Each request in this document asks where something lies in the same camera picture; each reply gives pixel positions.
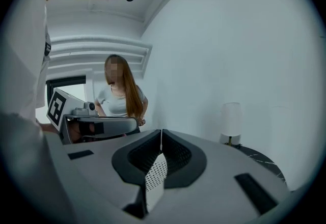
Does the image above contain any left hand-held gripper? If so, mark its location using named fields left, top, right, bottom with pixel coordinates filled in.
left=46, top=87, right=140, bottom=145

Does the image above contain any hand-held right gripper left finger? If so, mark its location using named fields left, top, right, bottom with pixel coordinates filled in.
left=43, top=128, right=162, bottom=224

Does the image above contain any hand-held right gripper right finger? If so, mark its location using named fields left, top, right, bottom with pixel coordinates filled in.
left=147, top=128, right=291, bottom=224

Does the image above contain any white perforated plastic basket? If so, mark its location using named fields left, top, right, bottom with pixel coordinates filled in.
left=144, top=128, right=169, bottom=214

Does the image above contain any person's left forearm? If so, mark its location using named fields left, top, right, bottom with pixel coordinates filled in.
left=35, top=119, right=56, bottom=133

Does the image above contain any white table lamp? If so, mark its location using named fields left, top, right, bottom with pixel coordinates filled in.
left=219, top=102, right=242, bottom=146

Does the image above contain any person's white shirt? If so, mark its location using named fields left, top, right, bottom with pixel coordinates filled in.
left=0, top=0, right=52, bottom=129

